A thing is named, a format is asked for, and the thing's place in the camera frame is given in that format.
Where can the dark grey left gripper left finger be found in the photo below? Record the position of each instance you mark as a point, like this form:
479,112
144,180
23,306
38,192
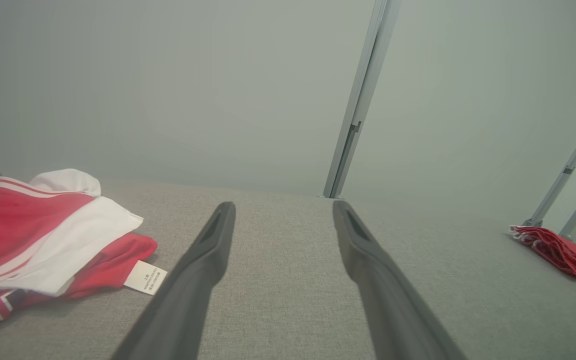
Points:
183,305

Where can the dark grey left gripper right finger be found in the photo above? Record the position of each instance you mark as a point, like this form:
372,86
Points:
398,320

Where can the red Bulls jersey white sleeves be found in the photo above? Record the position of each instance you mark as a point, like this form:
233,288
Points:
43,235

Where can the red clothes pile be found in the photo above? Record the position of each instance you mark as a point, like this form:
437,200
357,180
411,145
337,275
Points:
568,255

